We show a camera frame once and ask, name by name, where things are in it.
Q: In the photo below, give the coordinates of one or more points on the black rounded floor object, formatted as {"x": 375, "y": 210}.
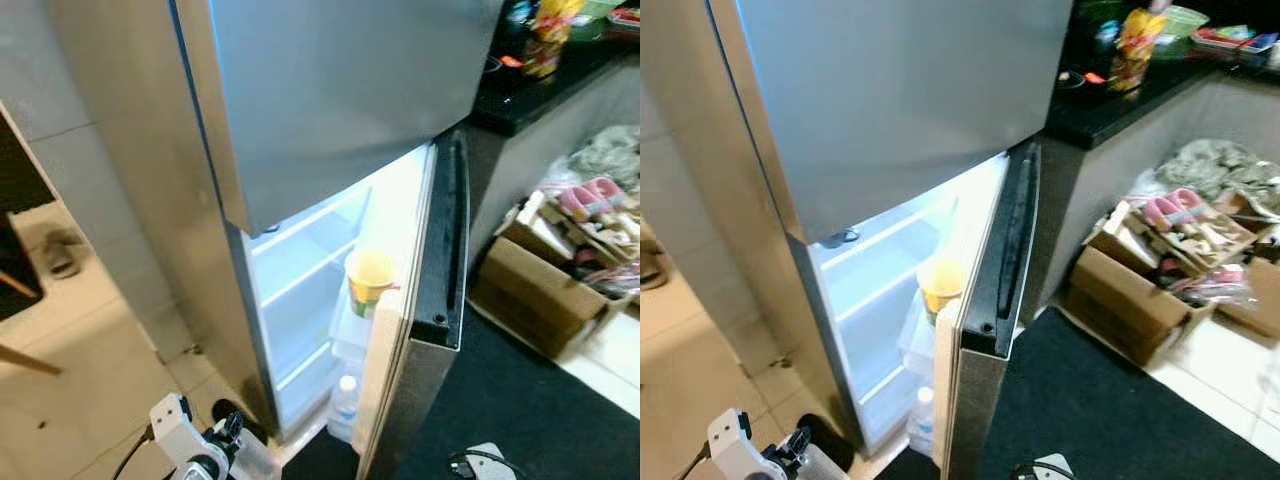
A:
{"x": 255, "y": 422}
{"x": 835, "y": 428}

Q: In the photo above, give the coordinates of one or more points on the silver refrigerator lower door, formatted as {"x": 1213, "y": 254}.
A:
{"x": 975, "y": 420}
{"x": 410, "y": 400}

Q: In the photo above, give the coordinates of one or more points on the yellow paper cup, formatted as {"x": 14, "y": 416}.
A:
{"x": 370, "y": 275}
{"x": 942, "y": 280}

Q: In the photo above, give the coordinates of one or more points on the grey slipper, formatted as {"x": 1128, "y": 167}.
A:
{"x": 62, "y": 255}

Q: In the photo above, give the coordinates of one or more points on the black kitchen floor mat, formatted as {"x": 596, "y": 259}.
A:
{"x": 1100, "y": 420}
{"x": 540, "y": 420}

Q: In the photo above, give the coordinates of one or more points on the large brown cardboard box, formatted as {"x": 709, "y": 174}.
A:
{"x": 1120, "y": 305}
{"x": 530, "y": 300}

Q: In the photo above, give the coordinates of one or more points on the black foam floor mat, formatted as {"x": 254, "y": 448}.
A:
{"x": 20, "y": 200}

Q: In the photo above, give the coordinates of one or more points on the pink bottles pack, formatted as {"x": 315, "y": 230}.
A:
{"x": 1172, "y": 208}
{"x": 590, "y": 195}

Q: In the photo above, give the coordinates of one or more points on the grey crumpled cloth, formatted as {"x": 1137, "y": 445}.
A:
{"x": 605, "y": 155}
{"x": 1215, "y": 165}

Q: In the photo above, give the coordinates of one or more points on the silver refrigerator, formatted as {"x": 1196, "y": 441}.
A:
{"x": 900, "y": 100}
{"x": 330, "y": 100}

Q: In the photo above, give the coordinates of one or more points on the black kitchen counter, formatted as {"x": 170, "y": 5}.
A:
{"x": 520, "y": 105}
{"x": 1100, "y": 115}

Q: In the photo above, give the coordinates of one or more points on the red white tray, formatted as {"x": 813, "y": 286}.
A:
{"x": 1235, "y": 40}
{"x": 625, "y": 17}

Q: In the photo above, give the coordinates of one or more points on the green plastic bowl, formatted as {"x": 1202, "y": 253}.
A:
{"x": 600, "y": 12}
{"x": 1185, "y": 20}

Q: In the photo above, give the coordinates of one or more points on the yellow snack packet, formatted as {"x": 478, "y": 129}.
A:
{"x": 1140, "y": 40}
{"x": 550, "y": 25}

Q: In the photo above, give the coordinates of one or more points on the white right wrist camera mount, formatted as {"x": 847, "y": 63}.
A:
{"x": 1052, "y": 467}
{"x": 490, "y": 458}

